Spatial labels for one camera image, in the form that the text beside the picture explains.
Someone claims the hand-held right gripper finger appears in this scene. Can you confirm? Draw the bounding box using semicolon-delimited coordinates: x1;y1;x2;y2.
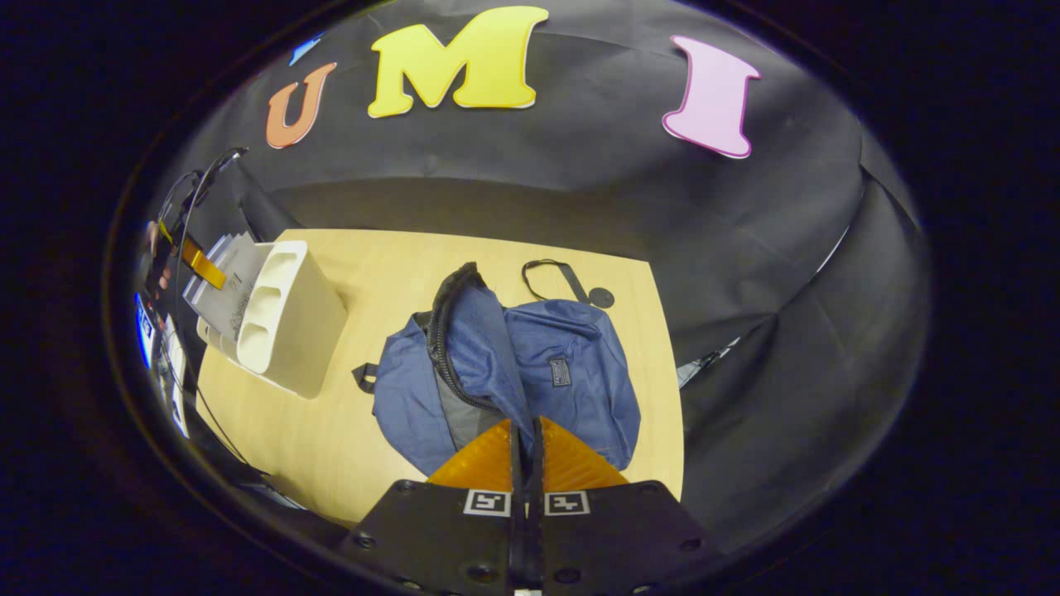
530;416;721;596
335;418;527;596

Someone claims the white book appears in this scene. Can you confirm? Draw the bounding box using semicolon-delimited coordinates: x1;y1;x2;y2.
192;240;276;342

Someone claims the blue schoolbag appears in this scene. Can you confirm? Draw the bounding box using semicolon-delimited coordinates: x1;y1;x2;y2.
352;259;643;477

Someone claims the cream plastic bookshelf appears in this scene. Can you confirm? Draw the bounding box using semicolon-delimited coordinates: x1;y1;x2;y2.
196;240;350;400

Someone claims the computer monitor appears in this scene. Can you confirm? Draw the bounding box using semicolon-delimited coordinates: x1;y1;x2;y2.
134;294;158;369

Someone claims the white side table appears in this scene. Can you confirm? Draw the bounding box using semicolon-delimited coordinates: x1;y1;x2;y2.
157;315;193;440

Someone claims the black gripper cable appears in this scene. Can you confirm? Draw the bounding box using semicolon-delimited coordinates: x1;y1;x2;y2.
153;147;253;469

